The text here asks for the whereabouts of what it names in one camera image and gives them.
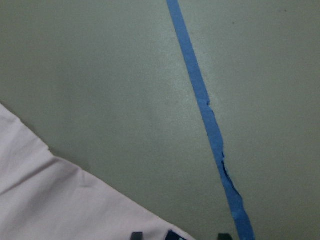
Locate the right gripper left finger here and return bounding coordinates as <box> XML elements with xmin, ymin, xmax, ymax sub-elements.
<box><xmin>130</xmin><ymin>232</ymin><xmax>143</xmax><ymax>240</ymax></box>

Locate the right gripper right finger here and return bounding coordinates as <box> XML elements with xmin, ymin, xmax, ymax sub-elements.
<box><xmin>217</xmin><ymin>233</ymin><xmax>232</xmax><ymax>240</ymax></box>

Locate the pink Snoopy t-shirt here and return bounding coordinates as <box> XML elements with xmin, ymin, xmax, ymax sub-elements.
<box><xmin>0</xmin><ymin>106</ymin><xmax>191</xmax><ymax>240</ymax></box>

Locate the blue tape line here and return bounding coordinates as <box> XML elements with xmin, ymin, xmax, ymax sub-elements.
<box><xmin>166</xmin><ymin>0</ymin><xmax>256</xmax><ymax>240</ymax></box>

